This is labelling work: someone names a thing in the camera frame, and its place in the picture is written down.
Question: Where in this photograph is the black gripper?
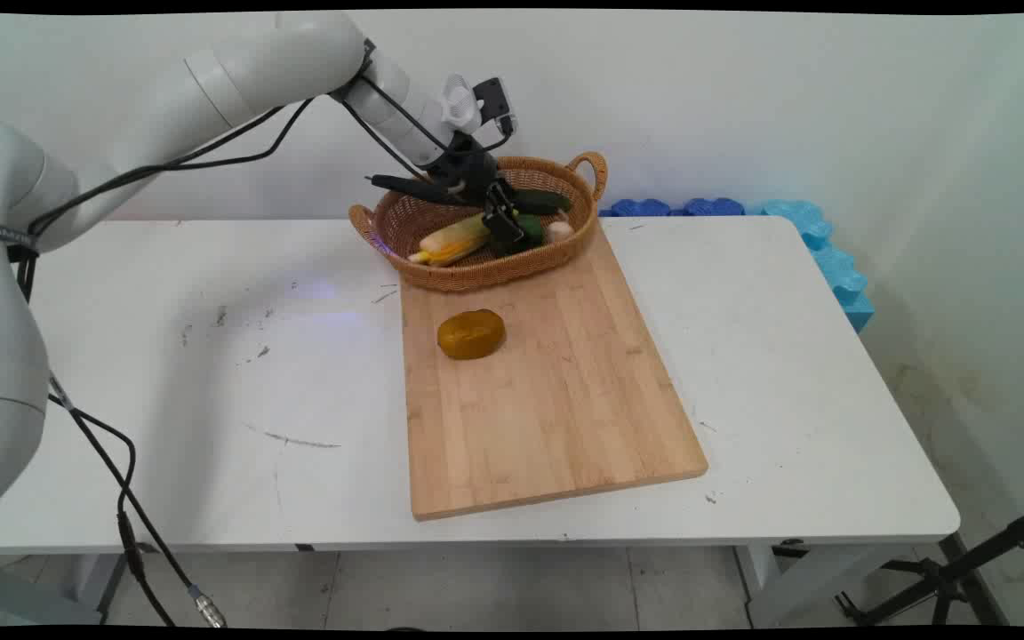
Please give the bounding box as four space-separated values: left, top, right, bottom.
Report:
430 133 532 260

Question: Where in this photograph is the green toy bell pepper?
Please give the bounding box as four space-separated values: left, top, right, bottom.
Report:
512 213 548 255

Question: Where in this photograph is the dark green toy cucumber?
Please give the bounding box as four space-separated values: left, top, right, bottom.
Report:
503 185 573 215

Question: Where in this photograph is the yellow toy corn cob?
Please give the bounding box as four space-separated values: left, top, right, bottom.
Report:
408 213 493 268

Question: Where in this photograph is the bamboo cutting board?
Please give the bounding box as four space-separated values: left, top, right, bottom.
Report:
399 219 709 522

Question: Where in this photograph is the light blue foam mat piece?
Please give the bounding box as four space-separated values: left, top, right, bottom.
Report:
812 246 869 304
759 199 834 252
838 291 876 334

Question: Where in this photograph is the white table leg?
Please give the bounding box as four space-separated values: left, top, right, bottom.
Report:
734 542 888 628

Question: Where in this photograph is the grey table leg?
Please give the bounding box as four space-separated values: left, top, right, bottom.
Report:
68 553 126 625

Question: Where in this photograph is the black tripod stand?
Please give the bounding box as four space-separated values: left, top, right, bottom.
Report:
835 503 1024 628

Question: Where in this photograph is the woven wicker basket with handles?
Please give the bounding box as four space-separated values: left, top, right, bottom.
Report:
349 151 609 293

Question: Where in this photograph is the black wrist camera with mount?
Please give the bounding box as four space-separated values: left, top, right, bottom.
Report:
439 75 518 136

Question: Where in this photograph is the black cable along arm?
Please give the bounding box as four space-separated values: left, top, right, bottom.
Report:
18 44 513 303

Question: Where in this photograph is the black hanging cable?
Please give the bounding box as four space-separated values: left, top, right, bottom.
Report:
50 391 177 628

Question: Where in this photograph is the black cable with metal connector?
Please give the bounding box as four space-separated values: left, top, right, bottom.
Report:
48 377 228 628

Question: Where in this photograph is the black strap with lettering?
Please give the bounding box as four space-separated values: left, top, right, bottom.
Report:
0 221 39 255

